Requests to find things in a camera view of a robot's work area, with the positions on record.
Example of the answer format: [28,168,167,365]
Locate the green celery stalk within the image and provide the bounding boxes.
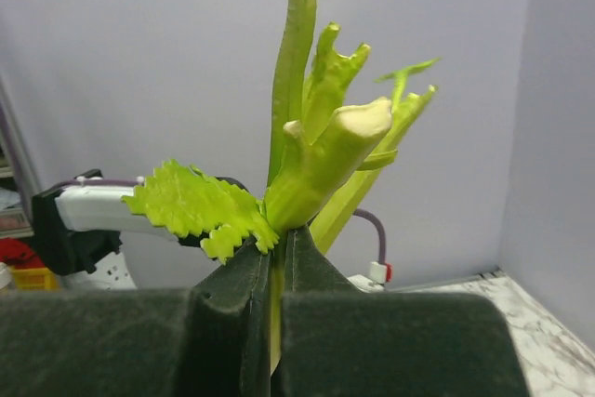
[123,0,437,366]

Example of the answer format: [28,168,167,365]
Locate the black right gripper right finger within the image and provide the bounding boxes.
[271,228,530,396]

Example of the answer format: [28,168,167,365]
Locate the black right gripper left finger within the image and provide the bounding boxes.
[1,241,270,396]

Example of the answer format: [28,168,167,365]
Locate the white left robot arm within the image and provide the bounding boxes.
[1,170,271,396]

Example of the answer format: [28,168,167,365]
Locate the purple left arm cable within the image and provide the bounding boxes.
[350,208,394,285]

